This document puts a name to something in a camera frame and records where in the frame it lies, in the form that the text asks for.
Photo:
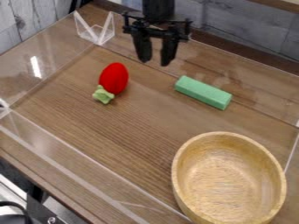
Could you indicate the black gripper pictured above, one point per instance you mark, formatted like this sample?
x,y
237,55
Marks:
x,y
173,30

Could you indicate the red plush strawberry green leaves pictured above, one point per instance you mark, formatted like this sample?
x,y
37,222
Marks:
x,y
110,83

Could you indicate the wooden bowl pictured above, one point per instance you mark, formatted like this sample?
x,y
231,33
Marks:
x,y
227,180

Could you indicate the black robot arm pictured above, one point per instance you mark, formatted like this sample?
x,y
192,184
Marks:
x,y
157,10

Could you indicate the green rectangular block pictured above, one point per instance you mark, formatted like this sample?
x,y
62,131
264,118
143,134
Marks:
x,y
203,92

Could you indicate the black metal stand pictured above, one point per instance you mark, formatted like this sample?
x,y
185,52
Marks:
x,y
30,194

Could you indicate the clear acrylic corner bracket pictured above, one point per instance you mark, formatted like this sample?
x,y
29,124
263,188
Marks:
x,y
96,34

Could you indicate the clear acrylic front wall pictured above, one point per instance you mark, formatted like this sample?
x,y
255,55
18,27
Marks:
x,y
100,196

